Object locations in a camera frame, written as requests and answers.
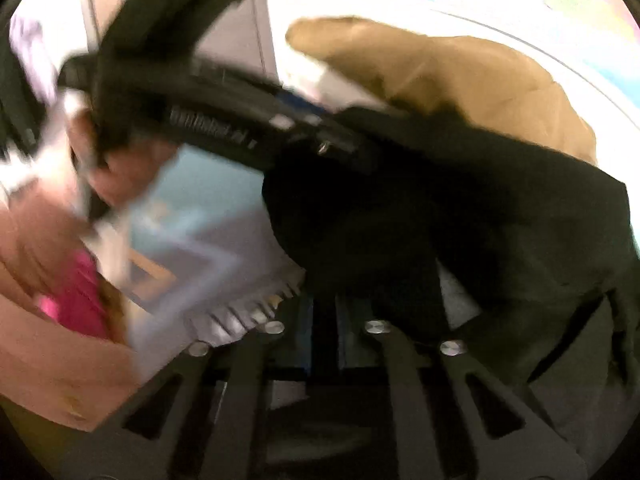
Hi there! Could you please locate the black garment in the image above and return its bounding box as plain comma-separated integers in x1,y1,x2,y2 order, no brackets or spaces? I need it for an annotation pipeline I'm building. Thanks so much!
262,108,639,472

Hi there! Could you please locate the teal grey bed sheet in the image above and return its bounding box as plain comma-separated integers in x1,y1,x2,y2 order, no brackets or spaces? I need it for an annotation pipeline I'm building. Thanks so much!
124,148,304,379

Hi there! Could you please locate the person's left hand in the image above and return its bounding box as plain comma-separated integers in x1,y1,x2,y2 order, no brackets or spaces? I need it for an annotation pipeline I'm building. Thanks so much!
66,110,181,208

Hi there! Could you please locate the mustard brown folded garment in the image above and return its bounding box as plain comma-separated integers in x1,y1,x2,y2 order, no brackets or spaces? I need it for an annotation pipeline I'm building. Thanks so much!
286,16,597,164

